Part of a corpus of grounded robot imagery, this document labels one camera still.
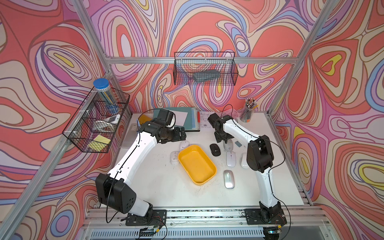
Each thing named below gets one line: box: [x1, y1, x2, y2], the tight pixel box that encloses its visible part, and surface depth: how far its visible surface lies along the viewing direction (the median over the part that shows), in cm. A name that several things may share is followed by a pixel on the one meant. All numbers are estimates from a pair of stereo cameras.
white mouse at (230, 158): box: [226, 150, 236, 168], surface depth 94 cm
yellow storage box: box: [178, 144, 217, 186], surface depth 93 cm
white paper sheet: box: [169, 109, 188, 127], surface depth 117 cm
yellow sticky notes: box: [87, 134, 111, 152], surface depth 68 cm
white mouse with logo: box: [180, 140, 190, 151], surface depth 101 cm
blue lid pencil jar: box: [93, 78, 120, 115], surface depth 76 cm
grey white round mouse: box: [223, 139, 234, 152], surface depth 100 cm
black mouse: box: [209, 143, 221, 157], surface depth 98 cm
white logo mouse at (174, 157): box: [170, 151, 180, 165], surface depth 93 cm
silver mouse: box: [223, 169, 235, 190], surface depth 86 cm
